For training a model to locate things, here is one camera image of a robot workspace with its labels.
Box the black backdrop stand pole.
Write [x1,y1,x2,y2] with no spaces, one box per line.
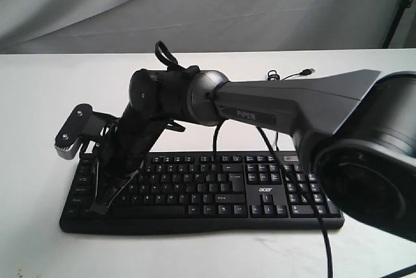
[381,0,415,49]

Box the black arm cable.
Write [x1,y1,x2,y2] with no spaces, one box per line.
[213,118,335,278]

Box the black USB cable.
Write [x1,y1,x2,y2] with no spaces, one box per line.
[265,68,317,152]

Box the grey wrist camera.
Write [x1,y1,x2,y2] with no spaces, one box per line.
[55,103,118,160]

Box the black acer keyboard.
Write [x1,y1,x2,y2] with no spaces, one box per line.
[59,151,345,236]

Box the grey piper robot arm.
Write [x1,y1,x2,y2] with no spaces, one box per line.
[92,66,415,241]

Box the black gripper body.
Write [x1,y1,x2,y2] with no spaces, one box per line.
[93,103,169,181]

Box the grey backdrop cloth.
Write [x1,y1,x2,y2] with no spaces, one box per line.
[1,0,400,54]

